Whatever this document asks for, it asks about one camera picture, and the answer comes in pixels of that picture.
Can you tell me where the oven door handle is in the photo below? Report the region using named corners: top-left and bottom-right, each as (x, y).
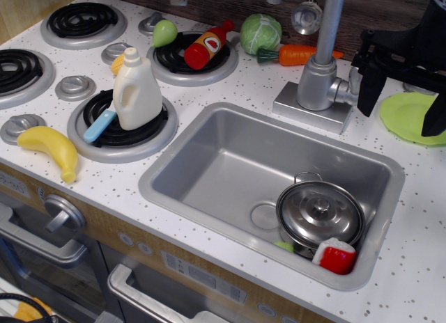
top-left (1, 203), bottom-right (89, 268)

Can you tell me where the orange toy carrot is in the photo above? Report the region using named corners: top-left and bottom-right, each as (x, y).
top-left (256, 44), bottom-right (344, 67)

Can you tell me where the back left stove burner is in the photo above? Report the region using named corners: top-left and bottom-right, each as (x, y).
top-left (40, 2), bottom-right (127, 50)

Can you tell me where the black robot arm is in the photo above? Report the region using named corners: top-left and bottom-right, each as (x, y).
top-left (352, 0), bottom-right (445, 137)

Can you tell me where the hanging clear ladle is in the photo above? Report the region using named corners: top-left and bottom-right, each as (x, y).
top-left (291, 0), bottom-right (323, 36)

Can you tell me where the green plate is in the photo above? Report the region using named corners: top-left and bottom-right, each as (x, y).
top-left (379, 93), bottom-right (445, 146)

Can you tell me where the yellow toy corn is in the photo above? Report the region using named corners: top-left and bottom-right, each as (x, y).
top-left (111, 53), bottom-right (125, 75)

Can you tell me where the green toy piece in sink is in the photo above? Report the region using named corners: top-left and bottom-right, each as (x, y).
top-left (274, 241), bottom-right (295, 253)

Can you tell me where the dishwasher door handle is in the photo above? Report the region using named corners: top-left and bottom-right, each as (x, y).
top-left (107, 264), bottom-right (226, 323)

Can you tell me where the silver faucet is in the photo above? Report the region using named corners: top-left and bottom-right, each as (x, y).
top-left (272, 0), bottom-right (362, 134)

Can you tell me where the steel pot with lid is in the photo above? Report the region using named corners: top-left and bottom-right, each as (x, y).
top-left (276, 171), bottom-right (366, 259)

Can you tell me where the yellow toy banana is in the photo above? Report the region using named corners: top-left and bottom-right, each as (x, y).
top-left (17, 126), bottom-right (78, 183)

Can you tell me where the blue handled toy knife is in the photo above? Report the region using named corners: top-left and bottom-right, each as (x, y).
top-left (83, 109), bottom-right (116, 143)

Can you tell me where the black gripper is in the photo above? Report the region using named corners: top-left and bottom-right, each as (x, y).
top-left (352, 29), bottom-right (446, 137)

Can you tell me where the red ketchup bottle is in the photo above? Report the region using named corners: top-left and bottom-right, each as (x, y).
top-left (183, 19), bottom-right (234, 70)

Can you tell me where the silver oven dial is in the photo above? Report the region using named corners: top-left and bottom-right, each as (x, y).
top-left (44, 194), bottom-right (86, 233)

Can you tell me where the cream detergent bottle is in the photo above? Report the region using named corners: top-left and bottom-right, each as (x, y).
top-left (113, 47), bottom-right (162, 131)

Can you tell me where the green toy pear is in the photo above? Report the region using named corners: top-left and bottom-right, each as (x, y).
top-left (152, 19), bottom-right (178, 48)

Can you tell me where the front right stove burner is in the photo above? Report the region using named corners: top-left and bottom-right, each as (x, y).
top-left (67, 90), bottom-right (178, 164)

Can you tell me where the red white toy can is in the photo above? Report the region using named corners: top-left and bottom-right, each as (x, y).
top-left (312, 237), bottom-right (356, 275)

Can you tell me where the silver stove knob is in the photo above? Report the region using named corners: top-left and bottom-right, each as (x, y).
top-left (1, 114), bottom-right (46, 145)
top-left (55, 75), bottom-right (96, 102)
top-left (138, 12), bottom-right (164, 36)
top-left (101, 42), bottom-right (130, 65)

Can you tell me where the front left stove burner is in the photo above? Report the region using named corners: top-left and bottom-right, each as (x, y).
top-left (1, 49), bottom-right (56, 110)

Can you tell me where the green toy cabbage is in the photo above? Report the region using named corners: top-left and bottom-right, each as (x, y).
top-left (240, 13), bottom-right (282, 56)

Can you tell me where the grey sink basin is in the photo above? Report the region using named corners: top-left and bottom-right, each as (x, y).
top-left (139, 103), bottom-right (405, 290)

